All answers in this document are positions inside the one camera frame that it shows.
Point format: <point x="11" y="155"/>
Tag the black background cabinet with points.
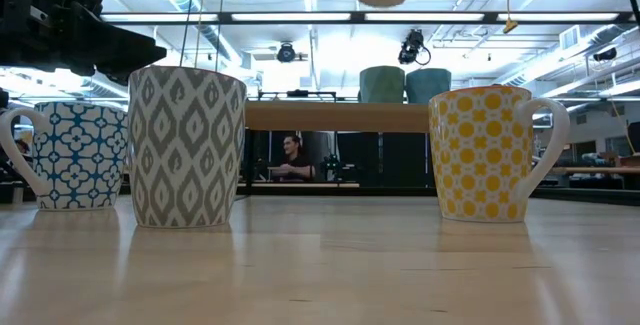
<point x="400" y="160"/>

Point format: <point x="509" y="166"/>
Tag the blue lattice patterned white mug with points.
<point x="75" y="155"/>

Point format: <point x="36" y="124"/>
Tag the black bar with light strips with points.
<point x="491" y="17"/>

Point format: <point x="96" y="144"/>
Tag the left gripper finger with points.
<point x="116" y="74"/>
<point x="115" y="45"/>

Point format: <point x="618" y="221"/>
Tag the small black device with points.
<point x="332" y="167"/>

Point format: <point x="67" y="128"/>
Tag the silver ventilation duct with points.
<point x="575" y="37"/>

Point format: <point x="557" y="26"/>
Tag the blue plain mug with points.
<point x="430" y="86"/>

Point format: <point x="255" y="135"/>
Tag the black ceiling dome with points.
<point x="605" y="54"/>

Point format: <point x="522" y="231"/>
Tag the wooden background desk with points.
<point x="600" y="170"/>

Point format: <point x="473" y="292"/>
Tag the black round ceiling fixture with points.
<point x="286" y="52"/>

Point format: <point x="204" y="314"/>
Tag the black aluminium rig frame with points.
<point x="575" y="196"/>

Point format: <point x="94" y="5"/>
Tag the person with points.
<point x="295" y="165"/>

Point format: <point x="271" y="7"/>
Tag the green faceted mug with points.
<point x="382" y="85"/>

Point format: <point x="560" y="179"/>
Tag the grey diamond patterned white mug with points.
<point x="187" y="145"/>

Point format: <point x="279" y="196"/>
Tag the wooden shelf with black legs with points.
<point x="325" y="117"/>

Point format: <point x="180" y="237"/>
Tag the yellow dotted white mug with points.
<point x="475" y="155"/>

